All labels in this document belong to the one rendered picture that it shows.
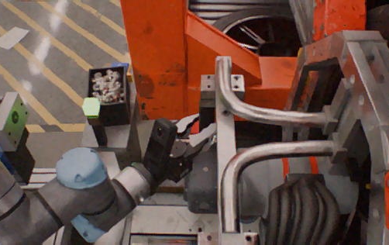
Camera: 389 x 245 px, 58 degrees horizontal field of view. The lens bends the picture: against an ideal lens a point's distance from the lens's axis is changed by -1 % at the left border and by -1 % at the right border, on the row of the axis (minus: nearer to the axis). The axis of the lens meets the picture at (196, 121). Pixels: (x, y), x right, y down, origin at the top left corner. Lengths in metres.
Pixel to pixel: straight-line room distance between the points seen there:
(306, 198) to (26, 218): 0.41
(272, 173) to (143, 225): 0.95
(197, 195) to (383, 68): 0.80
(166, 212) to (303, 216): 1.10
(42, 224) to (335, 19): 0.60
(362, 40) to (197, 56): 0.56
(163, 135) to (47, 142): 1.33
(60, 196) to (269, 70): 0.80
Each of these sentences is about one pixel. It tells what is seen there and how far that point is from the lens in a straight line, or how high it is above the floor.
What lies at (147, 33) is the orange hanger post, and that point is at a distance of 0.98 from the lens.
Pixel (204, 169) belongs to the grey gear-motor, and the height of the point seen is 0.41.
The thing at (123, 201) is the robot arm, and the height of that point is 0.84.
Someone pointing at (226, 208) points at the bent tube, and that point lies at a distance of 0.49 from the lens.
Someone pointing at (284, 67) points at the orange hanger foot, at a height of 0.68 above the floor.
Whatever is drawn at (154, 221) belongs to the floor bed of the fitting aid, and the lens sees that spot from 1.51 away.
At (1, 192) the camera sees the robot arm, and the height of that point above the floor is 1.00.
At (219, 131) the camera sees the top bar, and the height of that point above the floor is 0.98.
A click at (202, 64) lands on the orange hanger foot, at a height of 0.76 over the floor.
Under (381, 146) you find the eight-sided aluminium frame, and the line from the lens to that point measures 0.47.
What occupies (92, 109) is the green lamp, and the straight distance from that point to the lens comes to 1.12.
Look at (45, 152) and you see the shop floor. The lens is 1.93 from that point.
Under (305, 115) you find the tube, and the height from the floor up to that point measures 1.01.
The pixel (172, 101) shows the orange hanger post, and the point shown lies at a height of 0.62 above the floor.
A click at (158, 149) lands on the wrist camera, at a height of 0.88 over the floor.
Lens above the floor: 1.44
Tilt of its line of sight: 50 degrees down
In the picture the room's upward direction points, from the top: straight up
